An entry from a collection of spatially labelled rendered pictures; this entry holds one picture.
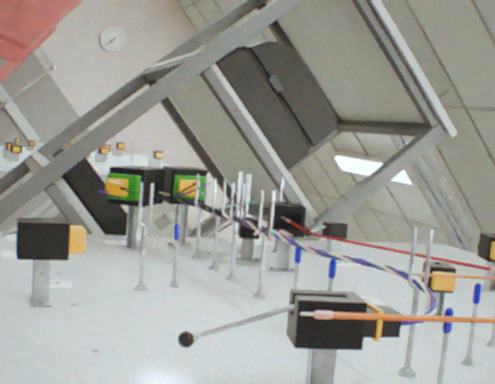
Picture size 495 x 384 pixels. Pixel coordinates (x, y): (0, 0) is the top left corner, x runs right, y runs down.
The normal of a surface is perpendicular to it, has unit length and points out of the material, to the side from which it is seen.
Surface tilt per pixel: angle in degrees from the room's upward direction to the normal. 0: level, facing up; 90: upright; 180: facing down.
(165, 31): 90
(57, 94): 90
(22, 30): 99
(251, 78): 90
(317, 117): 90
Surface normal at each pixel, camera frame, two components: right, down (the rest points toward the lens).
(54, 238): 0.34, 0.15
